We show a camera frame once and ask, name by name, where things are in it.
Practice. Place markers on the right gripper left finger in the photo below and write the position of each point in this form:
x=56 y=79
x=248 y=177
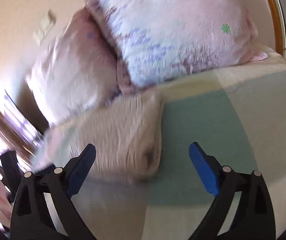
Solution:
x=30 y=216

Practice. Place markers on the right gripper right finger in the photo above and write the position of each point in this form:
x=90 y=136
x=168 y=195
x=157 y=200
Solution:
x=254 y=216

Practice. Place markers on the beige cable-knit sweater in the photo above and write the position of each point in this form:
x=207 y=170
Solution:
x=126 y=135

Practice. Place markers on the pastel patchwork bed quilt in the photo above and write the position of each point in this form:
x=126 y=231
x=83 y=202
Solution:
x=236 y=114

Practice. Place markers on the pink floral pillow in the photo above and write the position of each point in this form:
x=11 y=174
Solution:
x=75 y=73

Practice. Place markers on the white purple floral pillow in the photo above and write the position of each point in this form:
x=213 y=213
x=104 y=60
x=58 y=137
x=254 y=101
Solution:
x=161 y=40

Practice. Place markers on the white wall socket panel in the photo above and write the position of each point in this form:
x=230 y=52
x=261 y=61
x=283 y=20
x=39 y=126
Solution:
x=44 y=27

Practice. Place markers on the wooden headboard frame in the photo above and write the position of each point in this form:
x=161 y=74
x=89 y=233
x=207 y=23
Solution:
x=279 y=26

